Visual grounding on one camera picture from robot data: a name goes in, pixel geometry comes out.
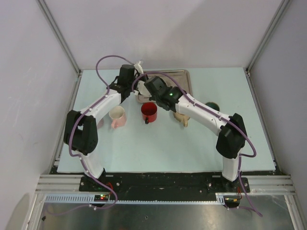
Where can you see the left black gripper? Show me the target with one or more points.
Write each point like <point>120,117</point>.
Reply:
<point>144,77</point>

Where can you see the red ceramic mug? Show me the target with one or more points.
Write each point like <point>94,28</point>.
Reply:
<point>149,112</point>

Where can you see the pink ceramic mug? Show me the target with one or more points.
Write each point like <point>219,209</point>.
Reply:
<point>118,117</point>

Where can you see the beige ceramic mug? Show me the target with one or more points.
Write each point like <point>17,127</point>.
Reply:
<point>181,118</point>

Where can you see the mauve ceramic cup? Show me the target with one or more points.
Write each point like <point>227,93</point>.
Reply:
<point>100,123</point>

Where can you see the green ceramic mug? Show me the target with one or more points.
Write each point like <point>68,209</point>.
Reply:
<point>213,105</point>

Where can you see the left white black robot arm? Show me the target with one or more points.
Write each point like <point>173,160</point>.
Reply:
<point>81,133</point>

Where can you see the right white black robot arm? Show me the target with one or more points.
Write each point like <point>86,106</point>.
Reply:
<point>229,129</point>

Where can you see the metal serving tray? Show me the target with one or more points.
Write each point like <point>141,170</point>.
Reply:
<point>180,76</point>

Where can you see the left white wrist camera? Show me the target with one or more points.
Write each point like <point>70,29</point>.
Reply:
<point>138,67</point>

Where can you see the left aluminium frame post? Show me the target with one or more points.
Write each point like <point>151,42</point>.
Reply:
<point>58,34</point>

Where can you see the aluminium frame post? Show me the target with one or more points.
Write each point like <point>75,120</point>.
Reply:
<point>58,34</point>
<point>280,12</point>

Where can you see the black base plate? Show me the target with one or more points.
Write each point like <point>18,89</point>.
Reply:
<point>197,186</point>

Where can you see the grey slotted cable duct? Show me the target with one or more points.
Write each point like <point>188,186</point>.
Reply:
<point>96,199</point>

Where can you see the right aluminium frame post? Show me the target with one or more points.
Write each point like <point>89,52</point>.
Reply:
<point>280,12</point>

